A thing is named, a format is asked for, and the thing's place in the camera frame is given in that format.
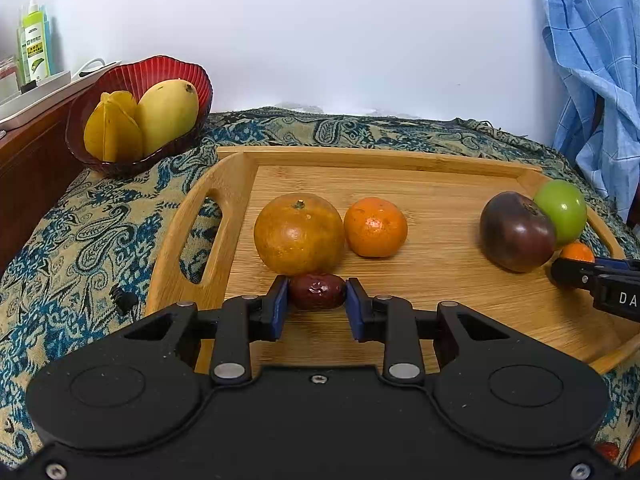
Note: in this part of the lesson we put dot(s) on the green tomato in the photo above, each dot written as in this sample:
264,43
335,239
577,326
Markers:
565,210

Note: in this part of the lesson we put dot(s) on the wooden bamboo tray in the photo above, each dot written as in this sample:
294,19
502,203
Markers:
450,320

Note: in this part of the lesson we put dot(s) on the yellow starfruit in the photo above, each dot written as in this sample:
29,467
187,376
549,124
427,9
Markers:
112,132

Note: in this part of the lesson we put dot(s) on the large brownish orange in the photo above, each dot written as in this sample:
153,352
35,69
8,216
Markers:
295,240

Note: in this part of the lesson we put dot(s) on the dark purple tomato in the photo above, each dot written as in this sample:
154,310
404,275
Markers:
515,240

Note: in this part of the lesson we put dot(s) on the blue paisley blanket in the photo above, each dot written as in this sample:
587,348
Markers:
75,240

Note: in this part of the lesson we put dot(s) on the yellow mango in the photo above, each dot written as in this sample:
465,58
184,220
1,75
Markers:
167,115

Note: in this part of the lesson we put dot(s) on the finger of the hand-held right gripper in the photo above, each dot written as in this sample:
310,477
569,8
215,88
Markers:
620,264
570,272

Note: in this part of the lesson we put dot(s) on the white flat tray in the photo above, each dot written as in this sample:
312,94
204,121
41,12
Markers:
35,97

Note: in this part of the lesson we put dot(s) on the small black clip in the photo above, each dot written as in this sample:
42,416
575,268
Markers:
125,301

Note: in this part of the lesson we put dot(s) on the clear glass jar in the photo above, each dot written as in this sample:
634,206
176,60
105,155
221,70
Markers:
7,77

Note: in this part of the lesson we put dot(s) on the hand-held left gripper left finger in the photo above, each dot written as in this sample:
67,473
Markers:
278,310

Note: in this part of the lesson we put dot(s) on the red glass bowl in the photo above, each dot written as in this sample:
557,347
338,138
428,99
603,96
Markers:
165,70

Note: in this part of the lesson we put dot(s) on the dark wooden cabinet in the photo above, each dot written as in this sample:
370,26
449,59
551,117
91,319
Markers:
30,175

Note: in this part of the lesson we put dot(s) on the small orange mandarin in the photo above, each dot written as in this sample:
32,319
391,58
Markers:
577,252
375,230

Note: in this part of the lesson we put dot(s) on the blue plaid cloth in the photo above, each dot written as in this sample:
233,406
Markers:
590,60

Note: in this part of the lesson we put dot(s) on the green plastic bottle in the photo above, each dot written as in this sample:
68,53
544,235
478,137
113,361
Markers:
35,50

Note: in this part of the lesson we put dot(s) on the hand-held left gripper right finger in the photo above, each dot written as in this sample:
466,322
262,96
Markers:
356,310

